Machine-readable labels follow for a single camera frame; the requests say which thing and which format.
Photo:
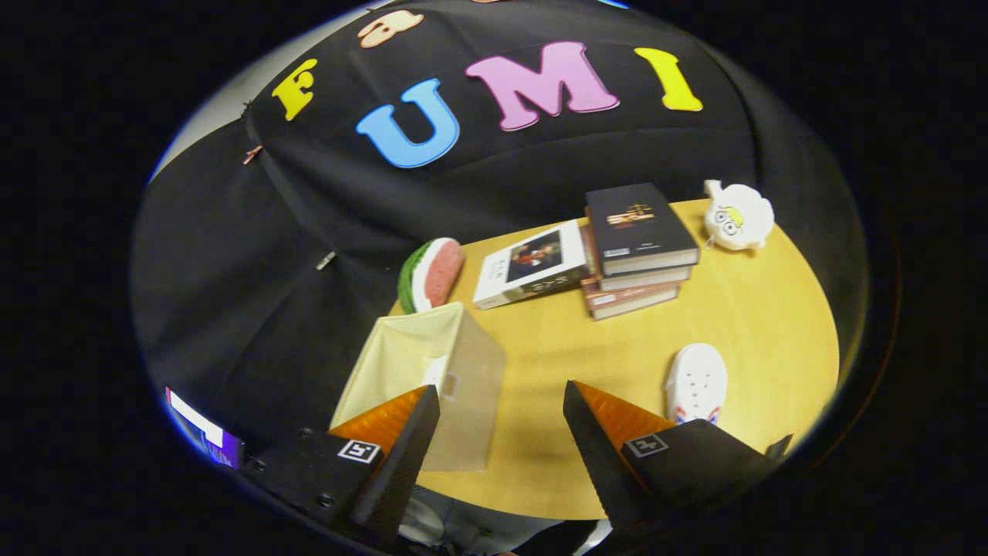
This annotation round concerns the watermelon slice plush toy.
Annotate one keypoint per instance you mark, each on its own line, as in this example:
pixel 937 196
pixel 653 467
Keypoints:
pixel 440 270

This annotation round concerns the dark book with white pages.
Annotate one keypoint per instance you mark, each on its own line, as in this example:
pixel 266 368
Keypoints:
pixel 644 279

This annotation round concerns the reddish brown book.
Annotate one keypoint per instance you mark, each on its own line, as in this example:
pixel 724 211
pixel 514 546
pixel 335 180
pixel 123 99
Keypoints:
pixel 633 301

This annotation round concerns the pink clip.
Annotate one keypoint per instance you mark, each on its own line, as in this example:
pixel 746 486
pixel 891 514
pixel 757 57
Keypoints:
pixel 252 154

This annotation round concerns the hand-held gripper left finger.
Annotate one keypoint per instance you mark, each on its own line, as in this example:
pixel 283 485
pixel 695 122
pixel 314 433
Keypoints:
pixel 401 471

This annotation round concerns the silver clip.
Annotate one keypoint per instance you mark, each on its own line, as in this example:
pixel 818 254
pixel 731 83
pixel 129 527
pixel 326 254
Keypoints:
pixel 326 260

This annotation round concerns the black backdrop cloth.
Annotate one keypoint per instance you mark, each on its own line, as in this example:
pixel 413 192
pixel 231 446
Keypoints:
pixel 231 270

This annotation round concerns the computer monitor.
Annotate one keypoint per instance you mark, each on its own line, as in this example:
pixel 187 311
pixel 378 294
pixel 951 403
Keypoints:
pixel 204 436

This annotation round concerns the black hardcover book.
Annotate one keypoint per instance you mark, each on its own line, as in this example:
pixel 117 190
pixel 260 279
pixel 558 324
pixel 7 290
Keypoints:
pixel 641 224

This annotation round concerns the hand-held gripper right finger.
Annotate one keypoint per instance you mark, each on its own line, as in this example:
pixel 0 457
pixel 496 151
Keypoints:
pixel 598 463

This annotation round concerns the white canvas shoe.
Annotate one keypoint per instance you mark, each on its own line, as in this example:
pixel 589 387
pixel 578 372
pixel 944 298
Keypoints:
pixel 697 378

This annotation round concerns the beige fabric storage box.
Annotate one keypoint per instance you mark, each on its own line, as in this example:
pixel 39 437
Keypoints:
pixel 471 386

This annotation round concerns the white portrait cover book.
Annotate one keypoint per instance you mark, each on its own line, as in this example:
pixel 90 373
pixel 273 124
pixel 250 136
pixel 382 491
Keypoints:
pixel 502 274

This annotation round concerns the white plush toy with glasses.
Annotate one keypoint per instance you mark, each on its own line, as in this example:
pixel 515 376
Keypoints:
pixel 741 220

